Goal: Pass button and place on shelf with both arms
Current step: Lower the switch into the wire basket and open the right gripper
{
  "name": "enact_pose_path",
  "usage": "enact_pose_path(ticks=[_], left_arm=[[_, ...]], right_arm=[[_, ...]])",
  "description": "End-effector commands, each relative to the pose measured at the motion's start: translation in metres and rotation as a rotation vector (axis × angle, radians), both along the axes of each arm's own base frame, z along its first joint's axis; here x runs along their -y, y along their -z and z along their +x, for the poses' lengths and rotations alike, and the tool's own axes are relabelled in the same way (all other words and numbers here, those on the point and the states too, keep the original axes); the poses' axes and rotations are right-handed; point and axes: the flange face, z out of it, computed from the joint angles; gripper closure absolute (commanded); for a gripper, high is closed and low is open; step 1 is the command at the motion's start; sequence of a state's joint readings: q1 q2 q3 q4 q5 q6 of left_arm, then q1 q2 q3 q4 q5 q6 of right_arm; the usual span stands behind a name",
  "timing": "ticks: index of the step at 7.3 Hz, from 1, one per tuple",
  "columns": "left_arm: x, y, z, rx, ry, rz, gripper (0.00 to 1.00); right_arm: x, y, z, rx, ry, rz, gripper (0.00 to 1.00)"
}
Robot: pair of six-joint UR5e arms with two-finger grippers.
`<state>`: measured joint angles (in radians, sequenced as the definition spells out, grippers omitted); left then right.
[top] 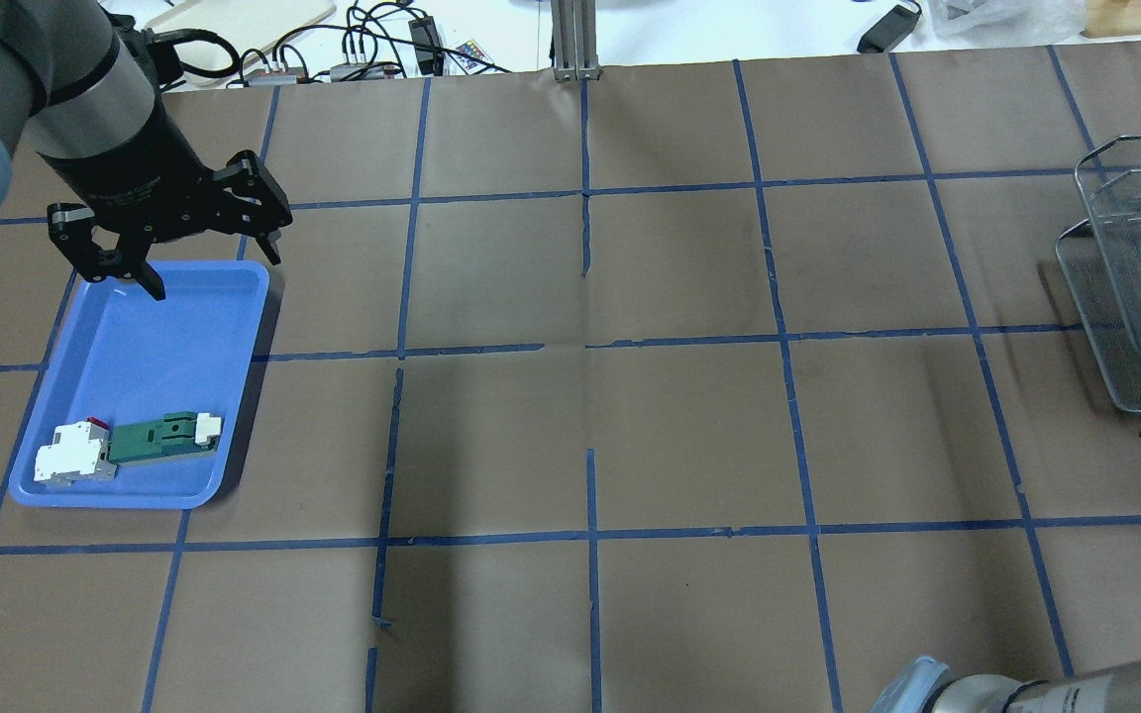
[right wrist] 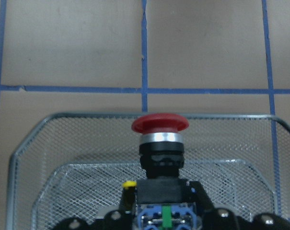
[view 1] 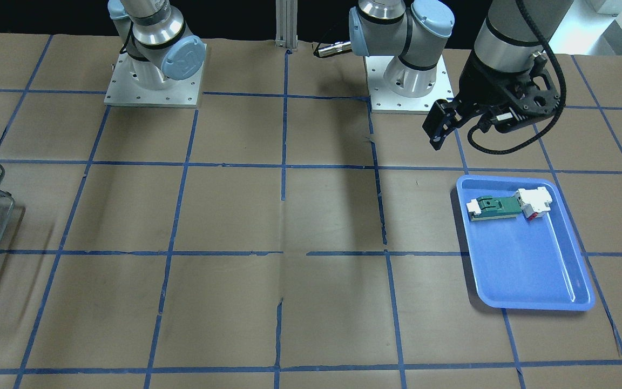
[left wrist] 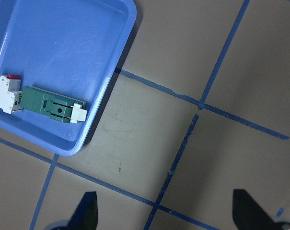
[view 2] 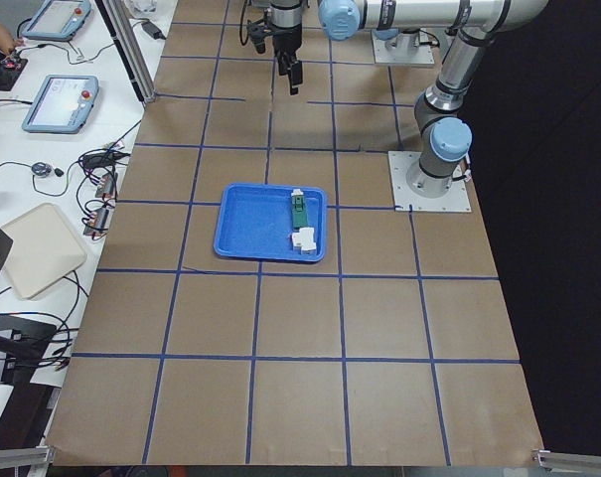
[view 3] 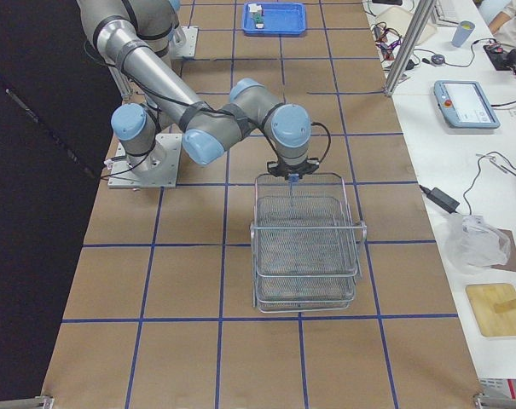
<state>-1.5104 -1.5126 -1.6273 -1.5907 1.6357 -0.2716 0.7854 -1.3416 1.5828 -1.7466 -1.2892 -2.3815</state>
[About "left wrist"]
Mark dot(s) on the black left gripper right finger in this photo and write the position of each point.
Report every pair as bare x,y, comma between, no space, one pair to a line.
247,213

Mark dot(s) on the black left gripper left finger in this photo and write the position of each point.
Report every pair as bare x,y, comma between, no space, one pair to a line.
85,215

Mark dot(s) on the green terminal block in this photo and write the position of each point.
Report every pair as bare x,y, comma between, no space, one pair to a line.
56,106

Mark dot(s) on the white circuit breaker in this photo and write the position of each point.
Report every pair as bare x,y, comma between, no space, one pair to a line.
10,93

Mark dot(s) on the blue plastic tray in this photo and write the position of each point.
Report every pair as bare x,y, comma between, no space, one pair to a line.
70,47

